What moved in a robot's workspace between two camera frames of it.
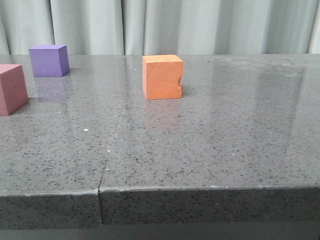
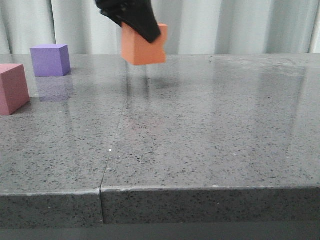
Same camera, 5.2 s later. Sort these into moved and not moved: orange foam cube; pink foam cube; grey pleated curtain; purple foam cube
Moved: orange foam cube
Not moved: grey pleated curtain; purple foam cube; pink foam cube
